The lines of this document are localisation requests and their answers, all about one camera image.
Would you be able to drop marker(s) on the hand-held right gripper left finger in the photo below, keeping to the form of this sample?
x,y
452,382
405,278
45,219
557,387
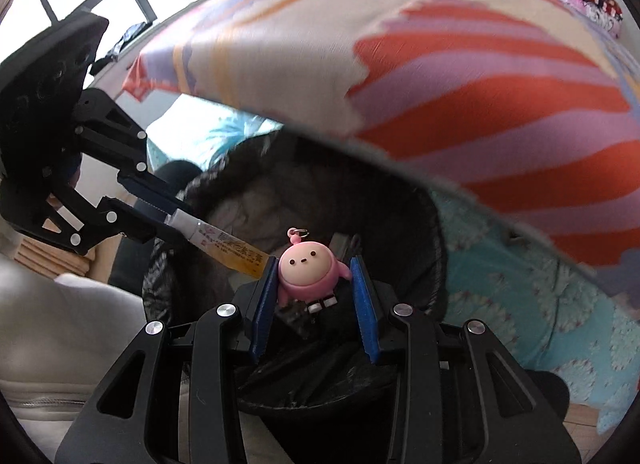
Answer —
x,y
262,304

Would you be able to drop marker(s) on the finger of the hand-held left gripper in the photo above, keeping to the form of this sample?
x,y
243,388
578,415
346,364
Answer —
x,y
135,221
150,191

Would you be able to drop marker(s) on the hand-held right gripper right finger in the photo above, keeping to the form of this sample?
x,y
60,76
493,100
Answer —
x,y
365,309

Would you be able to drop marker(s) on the pink toy figure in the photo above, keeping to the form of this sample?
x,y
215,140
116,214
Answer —
x,y
305,269

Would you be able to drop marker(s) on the white and yellow tube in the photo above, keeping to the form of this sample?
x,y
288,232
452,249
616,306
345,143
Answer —
x,y
220,244

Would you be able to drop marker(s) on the black trash bin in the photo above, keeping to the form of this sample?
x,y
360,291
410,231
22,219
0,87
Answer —
x,y
400,244

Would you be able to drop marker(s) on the dark cloth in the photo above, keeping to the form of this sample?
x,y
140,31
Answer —
x,y
122,41

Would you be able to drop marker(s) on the colourful patterned bedspread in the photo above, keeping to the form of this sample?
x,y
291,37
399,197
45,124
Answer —
x,y
450,94

